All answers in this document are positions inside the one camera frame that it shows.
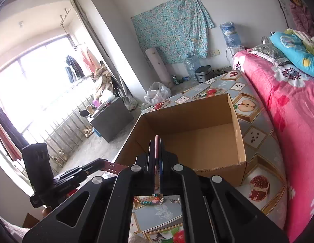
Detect blue quilt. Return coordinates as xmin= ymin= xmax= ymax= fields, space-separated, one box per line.
xmin=270 ymin=30 xmax=314 ymax=80

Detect pink hanging garment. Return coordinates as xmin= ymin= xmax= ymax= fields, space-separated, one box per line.
xmin=80 ymin=47 xmax=98 ymax=74

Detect dark hanging jacket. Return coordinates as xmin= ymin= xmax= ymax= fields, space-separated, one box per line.
xmin=65 ymin=55 xmax=85 ymax=83

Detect metal window railing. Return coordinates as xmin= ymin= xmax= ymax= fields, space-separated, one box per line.
xmin=20 ymin=94 xmax=97 ymax=173

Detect floral cloth wall hanging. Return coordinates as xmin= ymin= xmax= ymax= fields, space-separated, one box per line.
xmin=131 ymin=0 xmax=214 ymax=64

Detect metal hook rack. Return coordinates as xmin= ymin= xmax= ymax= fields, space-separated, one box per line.
xmin=59 ymin=8 xmax=73 ymax=27

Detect dark cabinet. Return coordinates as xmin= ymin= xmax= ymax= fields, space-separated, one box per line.
xmin=90 ymin=97 xmax=135 ymax=143

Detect pink floral blanket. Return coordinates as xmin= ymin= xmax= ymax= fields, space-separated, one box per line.
xmin=233 ymin=49 xmax=314 ymax=243

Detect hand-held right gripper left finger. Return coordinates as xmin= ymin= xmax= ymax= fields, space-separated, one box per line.
xmin=22 ymin=134 xmax=158 ymax=243

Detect grey rice cooker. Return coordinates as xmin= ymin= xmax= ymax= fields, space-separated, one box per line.
xmin=195 ymin=65 xmax=214 ymax=83

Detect pile of plaid clothes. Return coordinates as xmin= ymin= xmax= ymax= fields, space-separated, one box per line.
xmin=93 ymin=64 xmax=115 ymax=100

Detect grey lace pillow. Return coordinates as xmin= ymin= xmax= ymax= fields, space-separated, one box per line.
xmin=249 ymin=43 xmax=292 ymax=68

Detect rolled white mat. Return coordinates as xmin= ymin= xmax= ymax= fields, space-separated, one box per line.
xmin=145 ymin=47 xmax=174 ymax=88

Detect dark red perforated strap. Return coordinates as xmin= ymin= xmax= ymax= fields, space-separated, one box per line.
xmin=102 ymin=159 xmax=130 ymax=176

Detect white water dispenser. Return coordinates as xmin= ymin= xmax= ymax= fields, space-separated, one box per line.
xmin=225 ymin=46 xmax=246 ymax=68

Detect colourful beaded bracelet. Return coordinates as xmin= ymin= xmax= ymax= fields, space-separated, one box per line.
xmin=133 ymin=194 xmax=164 ymax=206

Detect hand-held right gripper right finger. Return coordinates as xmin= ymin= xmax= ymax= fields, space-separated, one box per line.
xmin=159 ymin=135 xmax=289 ymax=243

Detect white plastic bag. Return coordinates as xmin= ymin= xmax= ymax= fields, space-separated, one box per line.
xmin=144 ymin=82 xmax=172 ymax=106

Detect blue water cooler bottle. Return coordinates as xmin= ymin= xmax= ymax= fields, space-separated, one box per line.
xmin=220 ymin=21 xmax=242 ymax=49

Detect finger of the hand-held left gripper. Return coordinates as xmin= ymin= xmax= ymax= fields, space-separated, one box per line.
xmin=54 ymin=158 xmax=109 ymax=181
xmin=56 ymin=168 xmax=98 ymax=191

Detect wall poster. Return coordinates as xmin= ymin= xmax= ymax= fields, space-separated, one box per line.
xmin=268 ymin=0 xmax=314 ymax=39

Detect brown cardboard box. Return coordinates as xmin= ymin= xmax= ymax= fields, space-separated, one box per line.
xmin=114 ymin=93 xmax=247 ymax=186

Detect pale green quilt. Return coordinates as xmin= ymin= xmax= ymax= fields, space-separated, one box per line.
xmin=285 ymin=28 xmax=314 ymax=54

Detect clear plastic bottle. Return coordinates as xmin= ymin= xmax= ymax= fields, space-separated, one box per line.
xmin=184 ymin=55 xmax=202 ymax=80

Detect dark red hanging clothes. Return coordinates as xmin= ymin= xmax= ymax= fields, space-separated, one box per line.
xmin=0 ymin=104 xmax=30 ymax=161

